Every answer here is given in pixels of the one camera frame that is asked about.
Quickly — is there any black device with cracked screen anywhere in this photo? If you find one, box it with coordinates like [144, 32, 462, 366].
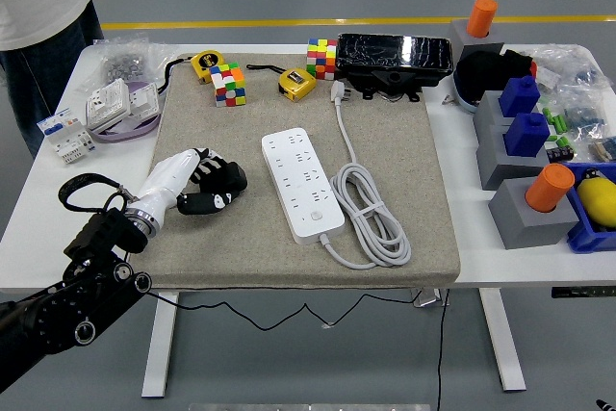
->
[334, 33, 454, 104]

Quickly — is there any silver bracket under table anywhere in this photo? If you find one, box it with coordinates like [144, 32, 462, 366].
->
[412, 288, 449, 308]

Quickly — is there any white table leg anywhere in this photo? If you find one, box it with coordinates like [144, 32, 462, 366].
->
[141, 291, 180, 398]
[478, 288, 526, 393]

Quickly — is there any plastic bag of blue parts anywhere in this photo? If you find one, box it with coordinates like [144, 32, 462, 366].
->
[552, 83, 608, 142]

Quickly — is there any grey-brown mat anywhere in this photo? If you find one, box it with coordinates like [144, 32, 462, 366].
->
[129, 52, 461, 290]

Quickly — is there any single colourful puzzle cube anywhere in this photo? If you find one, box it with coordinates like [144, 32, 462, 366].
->
[209, 62, 247, 108]

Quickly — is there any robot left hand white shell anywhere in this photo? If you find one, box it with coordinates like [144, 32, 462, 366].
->
[136, 146, 242, 225]

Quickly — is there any grey block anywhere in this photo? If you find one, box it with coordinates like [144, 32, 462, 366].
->
[475, 124, 552, 191]
[472, 90, 519, 133]
[450, 18, 506, 64]
[488, 178, 580, 251]

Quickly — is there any yellow tape measure square label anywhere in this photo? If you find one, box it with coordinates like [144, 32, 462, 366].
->
[246, 63, 318, 102]

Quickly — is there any tall colourful puzzle cube stack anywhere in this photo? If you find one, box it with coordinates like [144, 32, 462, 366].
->
[306, 38, 338, 81]

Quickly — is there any clear plastic bag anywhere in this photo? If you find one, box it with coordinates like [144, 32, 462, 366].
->
[528, 43, 603, 92]

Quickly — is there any black table control panel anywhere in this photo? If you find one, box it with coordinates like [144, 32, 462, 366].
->
[551, 287, 616, 298]

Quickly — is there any black hanging cable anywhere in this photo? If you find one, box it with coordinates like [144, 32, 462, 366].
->
[435, 288, 451, 411]

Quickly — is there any blue block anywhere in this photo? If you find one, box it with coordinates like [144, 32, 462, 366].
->
[502, 112, 552, 158]
[498, 74, 541, 118]

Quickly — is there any yellow tape measure round label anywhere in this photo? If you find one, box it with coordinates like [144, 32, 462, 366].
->
[160, 49, 224, 86]

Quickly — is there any white power strip cable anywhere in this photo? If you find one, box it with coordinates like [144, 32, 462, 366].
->
[317, 81, 413, 270]

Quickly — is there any plastic bag of metal nuts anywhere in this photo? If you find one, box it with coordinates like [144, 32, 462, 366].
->
[76, 31, 177, 94]

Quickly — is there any yellow toy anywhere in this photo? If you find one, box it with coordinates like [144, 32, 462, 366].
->
[576, 167, 616, 229]

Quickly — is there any black plug with cord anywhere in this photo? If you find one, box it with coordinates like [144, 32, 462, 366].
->
[143, 163, 418, 333]

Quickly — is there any white and blue bowl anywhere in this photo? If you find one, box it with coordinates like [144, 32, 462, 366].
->
[451, 68, 482, 116]

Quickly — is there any plastic bag of brown parts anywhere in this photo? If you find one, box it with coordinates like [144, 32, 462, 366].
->
[587, 135, 616, 163]

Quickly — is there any small black box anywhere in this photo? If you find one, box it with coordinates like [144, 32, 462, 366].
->
[546, 137, 575, 163]

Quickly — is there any white circuit breaker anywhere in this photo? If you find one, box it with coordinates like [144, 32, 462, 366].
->
[37, 109, 97, 166]

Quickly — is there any orange cylinder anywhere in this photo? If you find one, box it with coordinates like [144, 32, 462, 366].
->
[466, 0, 499, 39]
[524, 163, 577, 214]

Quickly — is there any white power strip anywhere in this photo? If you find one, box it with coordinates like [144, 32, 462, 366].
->
[261, 127, 347, 246]

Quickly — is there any white wall socket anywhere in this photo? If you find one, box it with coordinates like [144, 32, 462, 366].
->
[127, 82, 161, 119]
[85, 77, 132, 132]

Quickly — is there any black cloth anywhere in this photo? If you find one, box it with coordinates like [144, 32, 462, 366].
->
[454, 48, 536, 104]

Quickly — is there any blue plastic bin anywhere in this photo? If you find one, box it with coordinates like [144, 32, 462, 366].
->
[563, 160, 616, 254]

